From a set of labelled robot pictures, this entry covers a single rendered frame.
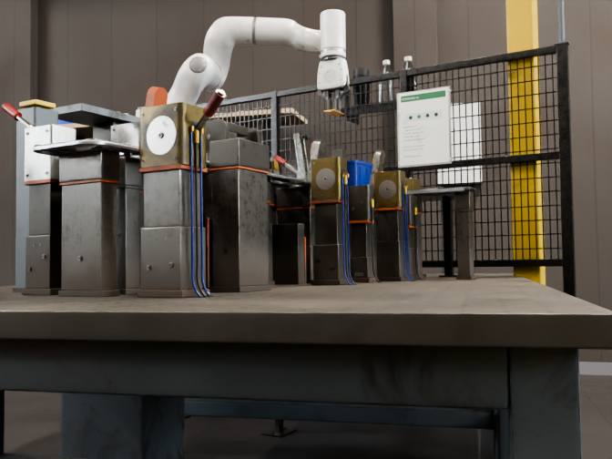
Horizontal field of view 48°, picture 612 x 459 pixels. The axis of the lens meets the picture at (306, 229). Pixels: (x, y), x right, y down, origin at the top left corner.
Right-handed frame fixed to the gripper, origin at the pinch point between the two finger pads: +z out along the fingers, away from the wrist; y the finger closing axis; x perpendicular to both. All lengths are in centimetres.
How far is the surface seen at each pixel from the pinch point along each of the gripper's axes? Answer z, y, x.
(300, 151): 13.3, -15.8, 4.5
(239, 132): 12.0, -17.7, -29.8
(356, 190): 30.8, 15.3, -16.1
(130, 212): 41, -1, -94
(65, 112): 13, -35, -81
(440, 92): -15, 17, 60
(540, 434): 73, 85, -116
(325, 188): 32, 16, -38
